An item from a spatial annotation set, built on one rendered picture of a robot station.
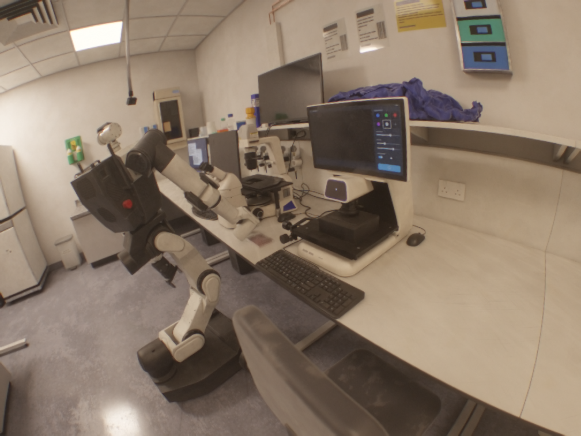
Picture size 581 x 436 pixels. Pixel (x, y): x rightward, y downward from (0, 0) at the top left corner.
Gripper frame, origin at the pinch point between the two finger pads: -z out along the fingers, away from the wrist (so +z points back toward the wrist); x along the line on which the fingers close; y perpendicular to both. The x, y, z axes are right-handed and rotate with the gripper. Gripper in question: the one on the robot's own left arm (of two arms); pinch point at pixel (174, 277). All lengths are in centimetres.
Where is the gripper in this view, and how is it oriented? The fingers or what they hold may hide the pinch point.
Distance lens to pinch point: 159.0
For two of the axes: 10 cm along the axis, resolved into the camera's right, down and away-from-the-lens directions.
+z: -3.0, -6.8, -6.7
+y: -9.4, 1.0, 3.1
